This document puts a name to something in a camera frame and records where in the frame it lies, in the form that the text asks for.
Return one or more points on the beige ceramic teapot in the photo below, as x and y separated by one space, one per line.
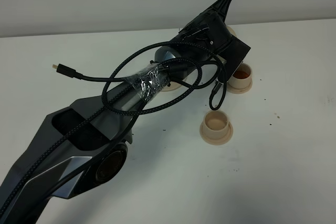
231 33

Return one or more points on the beige far teacup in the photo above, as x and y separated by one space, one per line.
241 78

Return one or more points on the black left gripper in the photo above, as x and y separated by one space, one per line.
209 28

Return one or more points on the beige cup saucer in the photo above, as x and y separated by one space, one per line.
241 90
220 141

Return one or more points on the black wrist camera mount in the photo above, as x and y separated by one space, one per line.
234 54

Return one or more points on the beige near cup saucer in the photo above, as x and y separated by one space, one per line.
220 141

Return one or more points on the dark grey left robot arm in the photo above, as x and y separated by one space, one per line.
85 144

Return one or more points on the beige far cup saucer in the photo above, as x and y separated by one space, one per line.
241 90

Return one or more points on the beige teapot saucer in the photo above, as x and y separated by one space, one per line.
167 82

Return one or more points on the beige near teacup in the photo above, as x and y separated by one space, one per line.
215 124

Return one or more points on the beige teacup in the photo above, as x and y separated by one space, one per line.
241 78
215 124

